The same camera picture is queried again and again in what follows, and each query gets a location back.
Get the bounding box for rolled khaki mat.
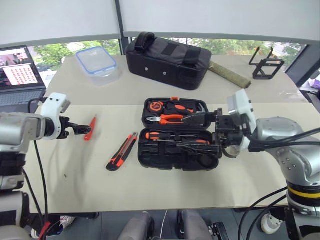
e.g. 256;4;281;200
208;60;252;89

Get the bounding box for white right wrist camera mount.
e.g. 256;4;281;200
226;89;258;153

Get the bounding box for black fabric bag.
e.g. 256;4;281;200
124;31;213;92

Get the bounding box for orange black handled tool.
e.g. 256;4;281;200
165;101;196;115

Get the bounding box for dark rounded grey shape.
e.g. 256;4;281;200
117;211;155;240
177;209;214;240

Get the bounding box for orange black tape measure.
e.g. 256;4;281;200
148;100;165;114

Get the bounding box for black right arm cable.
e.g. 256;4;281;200
246;129;320;154

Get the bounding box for black wire stand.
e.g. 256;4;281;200
248;46;286;81

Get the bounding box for dark window frame post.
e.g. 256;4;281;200
114;0;130;56

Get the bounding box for orange handled pliers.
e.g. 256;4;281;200
146;113;195;126

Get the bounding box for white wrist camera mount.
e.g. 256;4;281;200
226;89;258;153
39;92;72;140

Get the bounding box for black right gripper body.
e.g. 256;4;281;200
212;107;248;157

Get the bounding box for small red hand tool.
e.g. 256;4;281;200
83;115;98;142

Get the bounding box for black plastic tool case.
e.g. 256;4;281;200
137;97;223;172

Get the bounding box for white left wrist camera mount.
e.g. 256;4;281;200
39;92;72;140

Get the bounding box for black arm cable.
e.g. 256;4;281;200
28;98;50;238
246;129;320;154

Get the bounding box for clear container with blue lid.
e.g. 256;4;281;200
75;46;121;87

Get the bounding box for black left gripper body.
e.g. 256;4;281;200
58;116;77;140

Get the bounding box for orange black utility knife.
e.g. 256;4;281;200
105;132;139;172

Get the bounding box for orange black handled screwdriver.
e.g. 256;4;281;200
145;131;199;141

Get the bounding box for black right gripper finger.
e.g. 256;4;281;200
180;111;218;125
176;140;223;157

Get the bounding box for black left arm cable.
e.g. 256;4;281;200
28;98;50;238

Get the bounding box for open laptop computer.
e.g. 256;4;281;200
0;45;48;114

